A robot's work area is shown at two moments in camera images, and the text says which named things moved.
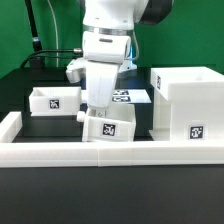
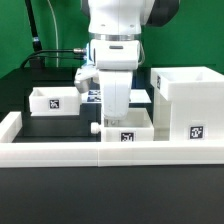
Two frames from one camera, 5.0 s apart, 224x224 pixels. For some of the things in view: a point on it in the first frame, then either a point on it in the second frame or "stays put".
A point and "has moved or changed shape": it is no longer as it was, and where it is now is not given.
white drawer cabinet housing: x=188 y=104 stays put
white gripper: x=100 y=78 to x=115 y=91
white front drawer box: x=114 y=123 has moved or changed shape
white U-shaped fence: x=18 y=154 stays put
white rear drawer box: x=55 y=101 stays put
